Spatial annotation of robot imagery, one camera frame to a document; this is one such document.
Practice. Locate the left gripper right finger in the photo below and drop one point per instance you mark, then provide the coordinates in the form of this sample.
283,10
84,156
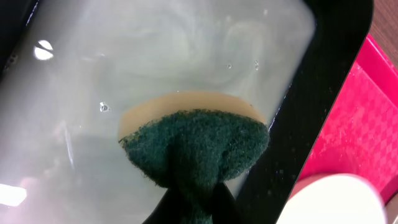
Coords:
223,206

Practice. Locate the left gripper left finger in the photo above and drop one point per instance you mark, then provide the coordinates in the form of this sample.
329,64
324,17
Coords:
170,210

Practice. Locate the green yellow sponge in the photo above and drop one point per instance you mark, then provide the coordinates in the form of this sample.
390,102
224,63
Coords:
191,141

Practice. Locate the red plastic tray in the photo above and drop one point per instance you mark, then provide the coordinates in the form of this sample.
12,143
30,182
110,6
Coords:
360,134

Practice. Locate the white front plate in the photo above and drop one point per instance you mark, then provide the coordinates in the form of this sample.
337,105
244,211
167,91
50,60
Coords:
334,199

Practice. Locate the black water basin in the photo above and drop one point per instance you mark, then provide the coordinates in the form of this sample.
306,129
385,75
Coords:
70,69

